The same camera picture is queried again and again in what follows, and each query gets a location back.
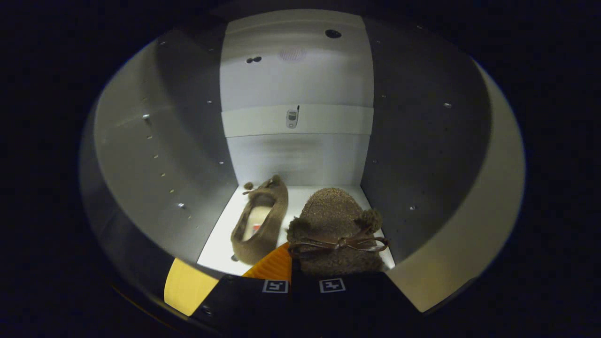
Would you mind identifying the dark grey shoe cabinet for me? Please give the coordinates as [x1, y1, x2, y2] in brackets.
[79, 8, 493, 324]

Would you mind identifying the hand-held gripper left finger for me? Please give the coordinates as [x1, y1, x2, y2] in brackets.
[190, 242, 293, 330]

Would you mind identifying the brown fuzzy shoe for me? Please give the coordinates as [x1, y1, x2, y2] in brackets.
[230, 175, 289, 265]
[286, 188, 390, 277]

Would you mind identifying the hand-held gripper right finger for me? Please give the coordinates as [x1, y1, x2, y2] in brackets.
[291, 271, 419, 330]

